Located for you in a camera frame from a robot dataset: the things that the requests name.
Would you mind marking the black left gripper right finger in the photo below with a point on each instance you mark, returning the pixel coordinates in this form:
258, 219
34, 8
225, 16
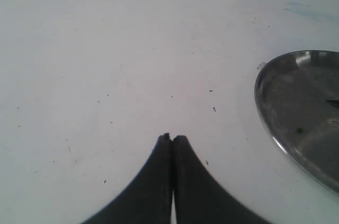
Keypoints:
198, 197

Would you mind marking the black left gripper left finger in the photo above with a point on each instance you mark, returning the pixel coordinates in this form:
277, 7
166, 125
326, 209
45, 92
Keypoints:
148, 197

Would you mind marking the round stainless steel plate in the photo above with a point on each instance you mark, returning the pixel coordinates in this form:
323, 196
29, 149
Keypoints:
296, 95

